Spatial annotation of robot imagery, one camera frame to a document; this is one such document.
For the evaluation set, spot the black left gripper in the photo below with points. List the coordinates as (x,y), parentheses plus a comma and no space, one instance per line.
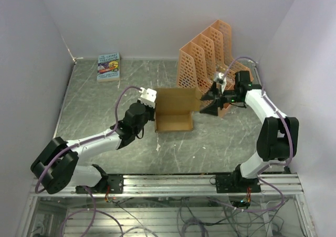
(152,110)

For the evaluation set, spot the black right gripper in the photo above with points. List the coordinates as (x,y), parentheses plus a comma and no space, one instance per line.
(212,108)

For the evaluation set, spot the brown cardboard box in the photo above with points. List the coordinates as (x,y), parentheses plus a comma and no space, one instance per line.
(174,109)

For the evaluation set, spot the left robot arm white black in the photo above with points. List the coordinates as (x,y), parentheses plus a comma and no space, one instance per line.
(58,165)

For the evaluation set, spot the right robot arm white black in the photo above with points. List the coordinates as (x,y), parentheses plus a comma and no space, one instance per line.
(278,137)

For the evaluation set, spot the peach plastic file organizer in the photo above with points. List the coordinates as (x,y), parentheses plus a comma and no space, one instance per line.
(206,54)

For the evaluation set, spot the blue paperback book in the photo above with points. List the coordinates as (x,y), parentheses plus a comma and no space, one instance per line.
(108,68)

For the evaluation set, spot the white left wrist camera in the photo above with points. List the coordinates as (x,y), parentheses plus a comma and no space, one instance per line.
(148,97)

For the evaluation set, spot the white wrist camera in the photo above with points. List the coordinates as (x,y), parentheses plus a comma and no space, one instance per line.
(220,78)
(148,97)

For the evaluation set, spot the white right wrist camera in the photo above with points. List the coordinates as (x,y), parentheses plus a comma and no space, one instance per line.
(220,78)

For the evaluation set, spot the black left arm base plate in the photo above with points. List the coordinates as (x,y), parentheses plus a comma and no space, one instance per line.
(113,184)

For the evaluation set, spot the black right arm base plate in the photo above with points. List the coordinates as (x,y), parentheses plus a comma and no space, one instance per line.
(234,183)

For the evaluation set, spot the aluminium mounting rail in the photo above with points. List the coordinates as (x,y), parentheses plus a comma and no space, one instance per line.
(201,185)

